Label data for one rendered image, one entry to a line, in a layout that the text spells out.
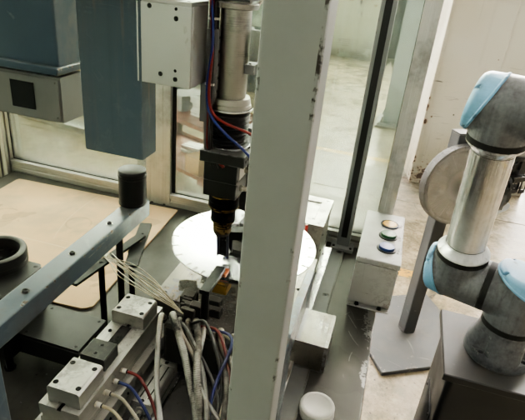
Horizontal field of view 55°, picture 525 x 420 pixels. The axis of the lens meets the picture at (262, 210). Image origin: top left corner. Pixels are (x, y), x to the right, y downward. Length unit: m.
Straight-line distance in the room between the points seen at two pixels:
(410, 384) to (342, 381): 1.18
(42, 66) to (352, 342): 0.88
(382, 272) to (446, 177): 0.84
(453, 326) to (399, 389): 0.91
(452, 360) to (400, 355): 1.11
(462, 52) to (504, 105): 3.03
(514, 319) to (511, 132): 0.43
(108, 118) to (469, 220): 0.75
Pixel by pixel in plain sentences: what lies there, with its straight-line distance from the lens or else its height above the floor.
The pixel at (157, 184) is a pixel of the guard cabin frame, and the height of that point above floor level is 0.82.
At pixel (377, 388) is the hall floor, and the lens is 2.24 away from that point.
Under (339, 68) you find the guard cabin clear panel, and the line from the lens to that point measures 1.46.
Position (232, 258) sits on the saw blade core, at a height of 0.95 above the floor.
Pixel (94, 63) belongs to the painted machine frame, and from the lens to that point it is 0.87.
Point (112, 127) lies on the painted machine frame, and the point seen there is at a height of 1.26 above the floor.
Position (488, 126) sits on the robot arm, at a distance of 1.04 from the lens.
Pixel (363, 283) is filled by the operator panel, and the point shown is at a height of 0.82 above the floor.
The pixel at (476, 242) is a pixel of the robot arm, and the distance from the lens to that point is 1.19.
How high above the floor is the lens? 1.55
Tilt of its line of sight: 27 degrees down
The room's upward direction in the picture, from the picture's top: 6 degrees clockwise
